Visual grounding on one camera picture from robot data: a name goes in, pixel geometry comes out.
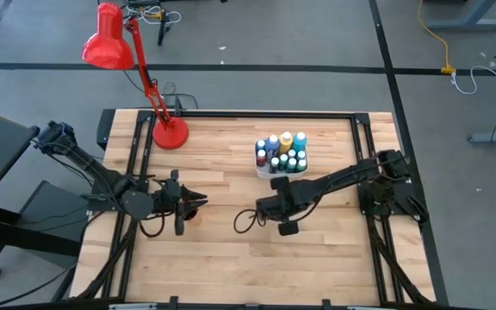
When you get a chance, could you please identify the red desk lamp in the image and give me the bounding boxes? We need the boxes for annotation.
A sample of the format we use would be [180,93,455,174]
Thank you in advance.
[80,2,190,151]

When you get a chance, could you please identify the yellow extension cable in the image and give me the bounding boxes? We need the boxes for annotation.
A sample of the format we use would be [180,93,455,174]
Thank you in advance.
[417,0,457,75]

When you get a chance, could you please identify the wooden desk grey legs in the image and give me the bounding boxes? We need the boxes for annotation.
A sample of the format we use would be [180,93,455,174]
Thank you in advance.
[424,0,496,145]

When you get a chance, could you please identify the white plastic bin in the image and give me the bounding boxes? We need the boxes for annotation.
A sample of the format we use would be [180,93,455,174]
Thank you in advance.
[253,136,310,181]

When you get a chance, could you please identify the large yellow paint bottle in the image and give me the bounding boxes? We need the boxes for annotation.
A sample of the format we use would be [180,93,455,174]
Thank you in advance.
[278,131,295,156]

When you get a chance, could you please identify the white cable bundle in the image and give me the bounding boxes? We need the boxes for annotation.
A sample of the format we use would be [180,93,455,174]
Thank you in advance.
[126,2,183,26]

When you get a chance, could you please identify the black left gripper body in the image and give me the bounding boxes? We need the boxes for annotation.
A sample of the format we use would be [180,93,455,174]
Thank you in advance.
[157,169,187,237]

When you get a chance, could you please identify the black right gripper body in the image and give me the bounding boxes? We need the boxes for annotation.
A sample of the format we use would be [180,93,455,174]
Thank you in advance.
[255,175,308,237]

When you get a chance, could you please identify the large blue paint bottle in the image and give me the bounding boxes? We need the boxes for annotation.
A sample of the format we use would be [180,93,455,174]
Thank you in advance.
[264,134,282,161]

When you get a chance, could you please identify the black aluminium table frame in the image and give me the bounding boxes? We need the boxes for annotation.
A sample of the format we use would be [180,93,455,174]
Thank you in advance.
[52,108,450,310]

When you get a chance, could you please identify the large teal paint bottle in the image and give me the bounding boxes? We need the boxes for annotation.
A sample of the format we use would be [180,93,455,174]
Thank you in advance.
[292,131,308,153]

